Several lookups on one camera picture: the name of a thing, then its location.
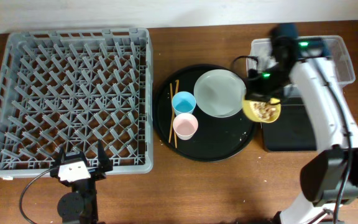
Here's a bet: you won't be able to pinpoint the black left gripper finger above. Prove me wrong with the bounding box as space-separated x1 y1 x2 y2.
98 139 113 172
56 149 65 167

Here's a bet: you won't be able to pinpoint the food scraps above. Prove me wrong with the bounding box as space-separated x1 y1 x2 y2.
250 101 279 121

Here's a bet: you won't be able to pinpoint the yellow bowl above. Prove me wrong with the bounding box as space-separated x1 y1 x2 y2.
242 98 281 123

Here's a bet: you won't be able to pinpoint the pink plastic cup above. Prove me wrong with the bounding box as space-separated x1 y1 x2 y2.
173 113 199 141

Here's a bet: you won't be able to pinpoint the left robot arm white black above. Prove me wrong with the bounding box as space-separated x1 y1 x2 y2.
50 140 112 223

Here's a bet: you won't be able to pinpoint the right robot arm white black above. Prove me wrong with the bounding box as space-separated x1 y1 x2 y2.
242 23 358 224

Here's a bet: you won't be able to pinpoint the clear plastic waste bin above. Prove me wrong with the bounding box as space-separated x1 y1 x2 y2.
246 35 356 89

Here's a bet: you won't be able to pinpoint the grey plastic dishwasher rack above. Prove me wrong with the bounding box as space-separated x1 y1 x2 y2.
0 28 154 179

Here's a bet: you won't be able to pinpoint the black rectangular tray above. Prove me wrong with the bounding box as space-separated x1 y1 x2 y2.
261 97 316 152

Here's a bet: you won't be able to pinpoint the grey round plate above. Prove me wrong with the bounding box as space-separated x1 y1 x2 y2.
193 69 246 118

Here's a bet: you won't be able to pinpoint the round black tray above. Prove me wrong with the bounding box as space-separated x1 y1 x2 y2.
152 64 257 162

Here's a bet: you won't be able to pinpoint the blue plastic cup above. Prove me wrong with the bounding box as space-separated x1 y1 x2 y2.
172 91 196 115

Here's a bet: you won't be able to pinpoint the right wooden chopstick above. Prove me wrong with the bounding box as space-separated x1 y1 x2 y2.
171 80 180 149

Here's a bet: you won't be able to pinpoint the wooden chopstick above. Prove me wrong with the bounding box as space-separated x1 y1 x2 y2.
171 80 180 149
167 82 174 143

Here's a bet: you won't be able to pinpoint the left wooden chopstick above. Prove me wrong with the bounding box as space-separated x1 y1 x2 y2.
167 82 174 143

